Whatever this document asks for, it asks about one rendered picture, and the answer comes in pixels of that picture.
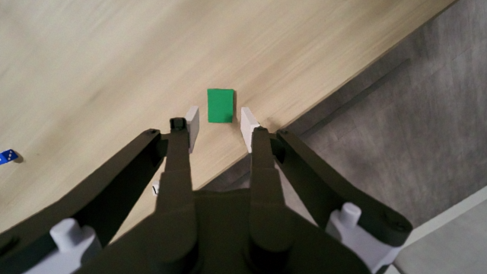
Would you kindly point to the blue die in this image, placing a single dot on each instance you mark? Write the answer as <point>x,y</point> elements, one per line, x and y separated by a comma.
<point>7,156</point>

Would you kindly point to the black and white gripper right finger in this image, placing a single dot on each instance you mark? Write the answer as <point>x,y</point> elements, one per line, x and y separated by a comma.
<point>370,228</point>

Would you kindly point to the green rectangular block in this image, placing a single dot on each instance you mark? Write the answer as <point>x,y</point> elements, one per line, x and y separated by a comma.
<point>220,105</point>

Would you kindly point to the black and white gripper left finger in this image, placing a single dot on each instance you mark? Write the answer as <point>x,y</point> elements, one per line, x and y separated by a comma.
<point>67,233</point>

